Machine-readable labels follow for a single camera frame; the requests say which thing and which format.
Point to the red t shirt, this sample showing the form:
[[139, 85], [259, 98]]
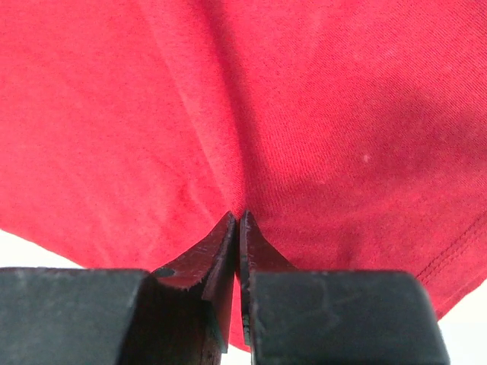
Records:
[[355, 131]]

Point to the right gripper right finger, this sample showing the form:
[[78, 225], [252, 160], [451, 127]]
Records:
[[293, 316]]

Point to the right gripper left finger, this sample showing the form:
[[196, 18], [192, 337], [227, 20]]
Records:
[[177, 314]]

